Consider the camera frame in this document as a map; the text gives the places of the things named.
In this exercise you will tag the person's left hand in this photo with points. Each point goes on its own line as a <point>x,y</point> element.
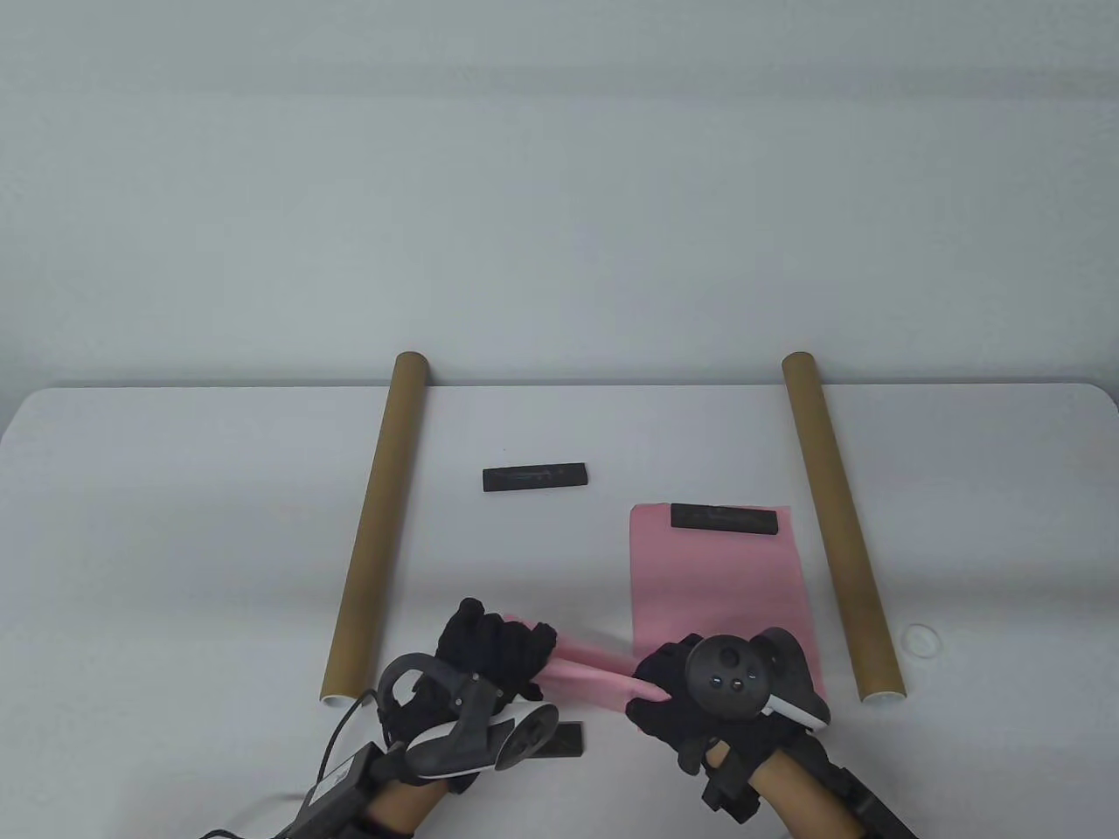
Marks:
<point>489,651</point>

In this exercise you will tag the person's right hand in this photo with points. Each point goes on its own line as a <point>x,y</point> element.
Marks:
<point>664,699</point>

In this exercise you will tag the pink paper sheet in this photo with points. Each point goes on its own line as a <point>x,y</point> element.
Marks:
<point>717,585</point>
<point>586,673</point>

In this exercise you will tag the black paperweight bar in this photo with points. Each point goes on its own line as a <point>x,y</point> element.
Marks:
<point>535,477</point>
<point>724,520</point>
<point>568,741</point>

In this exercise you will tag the brown cardboard mailing tube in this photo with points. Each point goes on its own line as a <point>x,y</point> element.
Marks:
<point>385,489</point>
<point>839,524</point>

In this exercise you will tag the white plastic tube cap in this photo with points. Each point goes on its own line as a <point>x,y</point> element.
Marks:
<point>920,641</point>

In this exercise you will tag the person's right forearm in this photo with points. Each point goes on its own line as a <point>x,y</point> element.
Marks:
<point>804,795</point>

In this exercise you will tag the person's left forearm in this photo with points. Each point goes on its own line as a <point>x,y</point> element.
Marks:
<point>406,808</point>

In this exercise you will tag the grey hand-mounted controller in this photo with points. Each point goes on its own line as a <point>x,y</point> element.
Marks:
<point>463,734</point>
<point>726,677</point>

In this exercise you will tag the grey wrist-mounted box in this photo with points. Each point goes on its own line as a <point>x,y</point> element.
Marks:
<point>337,791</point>
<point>870,800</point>

